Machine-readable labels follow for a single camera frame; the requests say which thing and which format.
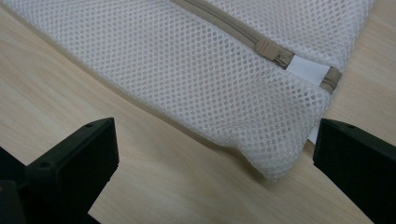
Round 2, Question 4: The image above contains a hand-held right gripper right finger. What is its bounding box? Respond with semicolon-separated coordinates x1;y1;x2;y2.
312;119;396;224

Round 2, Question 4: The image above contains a white mesh laundry bag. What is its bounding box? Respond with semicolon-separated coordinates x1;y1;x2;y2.
0;0;375;181

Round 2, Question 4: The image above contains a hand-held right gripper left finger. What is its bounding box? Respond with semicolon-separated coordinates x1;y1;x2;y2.
24;117;120;224

